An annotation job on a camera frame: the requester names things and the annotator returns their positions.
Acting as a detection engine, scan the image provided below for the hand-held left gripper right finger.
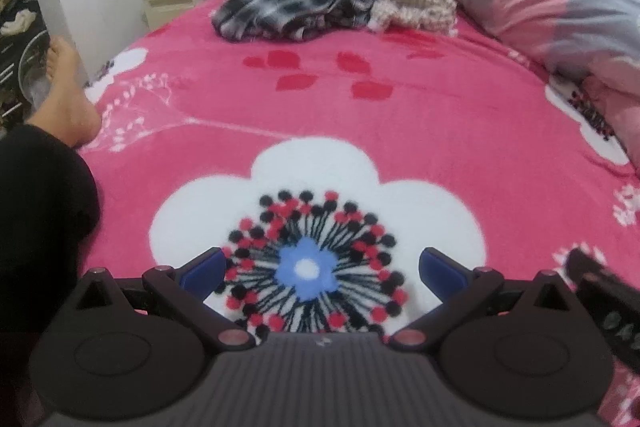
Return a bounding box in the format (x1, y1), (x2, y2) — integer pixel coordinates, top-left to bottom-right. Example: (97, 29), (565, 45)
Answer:
(387, 247), (576, 353)

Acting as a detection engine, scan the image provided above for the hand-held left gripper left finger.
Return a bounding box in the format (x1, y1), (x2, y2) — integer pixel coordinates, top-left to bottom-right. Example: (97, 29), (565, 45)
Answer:
(75, 247), (257, 354)

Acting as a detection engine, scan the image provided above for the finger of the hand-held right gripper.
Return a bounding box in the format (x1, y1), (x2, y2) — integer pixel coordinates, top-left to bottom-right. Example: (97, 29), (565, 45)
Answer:
(564, 247), (640, 305)

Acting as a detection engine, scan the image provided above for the black white plaid shirt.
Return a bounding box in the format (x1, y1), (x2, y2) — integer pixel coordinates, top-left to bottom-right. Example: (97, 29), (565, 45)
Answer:
(211, 0), (377, 44)

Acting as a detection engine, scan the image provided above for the person's black trouser leg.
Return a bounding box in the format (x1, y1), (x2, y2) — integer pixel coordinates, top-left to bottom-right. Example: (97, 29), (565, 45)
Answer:
(0, 124), (101, 427)

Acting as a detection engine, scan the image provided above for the pink floral blanket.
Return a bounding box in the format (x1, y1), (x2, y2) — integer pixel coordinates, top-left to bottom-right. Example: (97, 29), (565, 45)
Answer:
(80, 0), (640, 427)

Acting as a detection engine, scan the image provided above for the person's bare foot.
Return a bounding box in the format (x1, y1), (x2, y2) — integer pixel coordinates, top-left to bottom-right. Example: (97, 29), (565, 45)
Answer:
(26, 36), (104, 148)

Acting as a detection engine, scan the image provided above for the pink grey quilt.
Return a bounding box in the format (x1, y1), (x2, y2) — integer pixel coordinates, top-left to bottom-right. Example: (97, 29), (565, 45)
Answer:
(434, 0), (640, 168)

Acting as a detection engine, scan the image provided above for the cluttered pile by window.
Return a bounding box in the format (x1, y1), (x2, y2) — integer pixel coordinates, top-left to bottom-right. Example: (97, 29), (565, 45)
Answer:
(0, 0), (53, 130)

